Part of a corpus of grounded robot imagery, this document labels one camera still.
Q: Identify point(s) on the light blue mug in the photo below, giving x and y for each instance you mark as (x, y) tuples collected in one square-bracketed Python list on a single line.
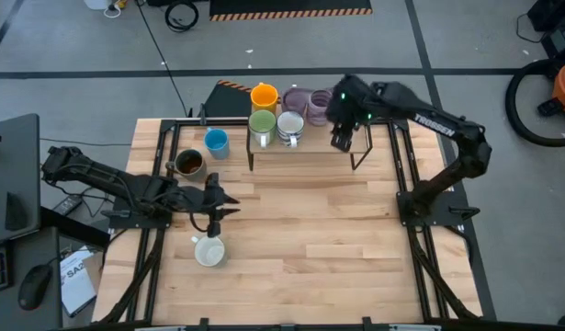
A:
[(216, 140)]

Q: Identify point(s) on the purple striped white mug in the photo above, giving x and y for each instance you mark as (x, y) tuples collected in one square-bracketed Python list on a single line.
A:
[(295, 99)]

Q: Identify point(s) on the lilac ribbed bubble mug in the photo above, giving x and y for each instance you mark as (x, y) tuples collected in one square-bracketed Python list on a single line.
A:
[(319, 103)]

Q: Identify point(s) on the white navy patterned mug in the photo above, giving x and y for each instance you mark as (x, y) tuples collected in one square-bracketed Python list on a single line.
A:
[(290, 123)]

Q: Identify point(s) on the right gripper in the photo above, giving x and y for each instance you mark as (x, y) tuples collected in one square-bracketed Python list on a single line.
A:
[(353, 101)]

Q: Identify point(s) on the dark speckled green-brown mug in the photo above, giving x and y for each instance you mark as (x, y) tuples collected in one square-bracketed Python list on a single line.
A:
[(190, 162)]

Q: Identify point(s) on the large teal mug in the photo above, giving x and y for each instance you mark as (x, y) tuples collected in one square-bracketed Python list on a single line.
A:
[(209, 251)]

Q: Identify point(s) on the black metal table frame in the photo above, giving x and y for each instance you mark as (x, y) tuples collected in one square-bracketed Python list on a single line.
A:
[(185, 121)]

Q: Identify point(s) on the dark grey desk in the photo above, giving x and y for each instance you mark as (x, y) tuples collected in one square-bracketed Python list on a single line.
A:
[(15, 161), (43, 248)]

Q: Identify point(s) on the orange mug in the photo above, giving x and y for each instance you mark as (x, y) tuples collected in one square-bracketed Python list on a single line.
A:
[(263, 98)]

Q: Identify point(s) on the white printed booklet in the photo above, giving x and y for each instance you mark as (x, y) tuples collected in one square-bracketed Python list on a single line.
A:
[(75, 285)]

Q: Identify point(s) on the large black hazard-striped mat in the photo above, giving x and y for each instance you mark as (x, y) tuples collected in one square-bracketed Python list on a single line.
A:
[(286, 7)]

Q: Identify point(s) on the black equipment case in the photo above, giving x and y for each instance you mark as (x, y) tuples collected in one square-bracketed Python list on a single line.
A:
[(555, 18)]

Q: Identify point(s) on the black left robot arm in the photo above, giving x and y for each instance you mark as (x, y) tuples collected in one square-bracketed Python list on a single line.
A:
[(103, 177)]

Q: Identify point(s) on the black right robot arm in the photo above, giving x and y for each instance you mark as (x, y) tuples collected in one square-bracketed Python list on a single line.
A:
[(443, 126)]

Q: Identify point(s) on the white bucket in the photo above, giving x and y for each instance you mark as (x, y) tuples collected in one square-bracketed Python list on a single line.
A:
[(97, 3)]

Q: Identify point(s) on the black power adapter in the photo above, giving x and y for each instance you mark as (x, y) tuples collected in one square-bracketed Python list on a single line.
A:
[(68, 204)]

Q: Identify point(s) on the small black hazard-striped mat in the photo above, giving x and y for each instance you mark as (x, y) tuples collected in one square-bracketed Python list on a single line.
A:
[(227, 101)]

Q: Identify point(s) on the black computer mouse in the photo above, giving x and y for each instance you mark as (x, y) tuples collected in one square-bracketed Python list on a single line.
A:
[(34, 287)]

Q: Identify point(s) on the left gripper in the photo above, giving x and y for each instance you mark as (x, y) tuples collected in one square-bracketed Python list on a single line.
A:
[(211, 202)]

